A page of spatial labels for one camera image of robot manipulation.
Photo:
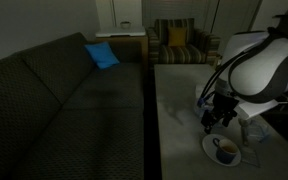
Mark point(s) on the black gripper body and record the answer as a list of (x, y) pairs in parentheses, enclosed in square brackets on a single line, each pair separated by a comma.
[(222, 106)]

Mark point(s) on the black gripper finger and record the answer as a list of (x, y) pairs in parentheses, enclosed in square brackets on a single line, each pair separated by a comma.
[(229, 120), (207, 128)]

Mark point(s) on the blue mug cream inside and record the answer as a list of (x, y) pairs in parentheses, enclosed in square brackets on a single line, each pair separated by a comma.
[(225, 150)]

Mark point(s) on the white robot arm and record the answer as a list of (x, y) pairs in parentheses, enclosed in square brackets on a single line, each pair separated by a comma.
[(267, 70)]

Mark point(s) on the white round plate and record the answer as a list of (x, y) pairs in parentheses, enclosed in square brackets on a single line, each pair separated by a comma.
[(210, 146)]

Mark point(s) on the clear plastic bottle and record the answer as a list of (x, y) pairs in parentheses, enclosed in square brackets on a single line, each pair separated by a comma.
[(245, 131)]

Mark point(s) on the blue printed packet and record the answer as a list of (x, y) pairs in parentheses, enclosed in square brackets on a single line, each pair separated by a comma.
[(260, 131)]

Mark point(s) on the striped armchair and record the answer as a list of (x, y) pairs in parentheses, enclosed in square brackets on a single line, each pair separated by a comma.
[(184, 53)]

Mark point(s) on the yellow pillow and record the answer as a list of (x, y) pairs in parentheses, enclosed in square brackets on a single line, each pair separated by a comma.
[(177, 36)]

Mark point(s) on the window blinds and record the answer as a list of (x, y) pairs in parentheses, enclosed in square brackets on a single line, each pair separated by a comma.
[(177, 8)]

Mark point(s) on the wooden side table white top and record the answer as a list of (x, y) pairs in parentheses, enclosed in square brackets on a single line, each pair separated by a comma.
[(120, 33)]

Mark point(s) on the blue pillow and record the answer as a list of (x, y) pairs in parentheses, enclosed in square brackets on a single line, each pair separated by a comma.
[(102, 55)]

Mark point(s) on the dark fabric sofa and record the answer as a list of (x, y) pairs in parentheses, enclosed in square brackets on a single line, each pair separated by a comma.
[(57, 110)]

